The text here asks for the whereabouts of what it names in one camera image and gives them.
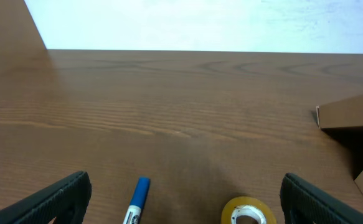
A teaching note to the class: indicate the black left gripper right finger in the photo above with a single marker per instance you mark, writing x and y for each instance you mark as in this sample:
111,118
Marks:
303,202

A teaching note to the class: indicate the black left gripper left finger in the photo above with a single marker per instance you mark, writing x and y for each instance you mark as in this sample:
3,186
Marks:
65,201

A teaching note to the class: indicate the blue capped white marker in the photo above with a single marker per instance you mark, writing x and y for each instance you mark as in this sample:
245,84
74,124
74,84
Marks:
138,200

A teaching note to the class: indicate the yellow tape roll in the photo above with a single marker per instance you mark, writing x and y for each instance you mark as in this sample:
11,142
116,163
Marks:
244,206

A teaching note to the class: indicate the cardboard box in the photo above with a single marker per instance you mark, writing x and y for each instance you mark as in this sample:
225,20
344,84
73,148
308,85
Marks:
343,121

